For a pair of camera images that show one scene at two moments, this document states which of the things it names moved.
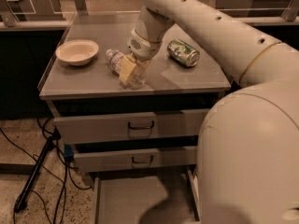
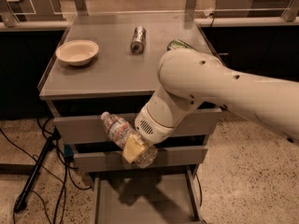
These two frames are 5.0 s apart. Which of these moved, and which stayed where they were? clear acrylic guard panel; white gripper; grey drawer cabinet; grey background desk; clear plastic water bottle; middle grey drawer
Moved: clear plastic water bottle; white gripper
Stayed: middle grey drawer; grey drawer cabinet; grey background desk; clear acrylic guard panel
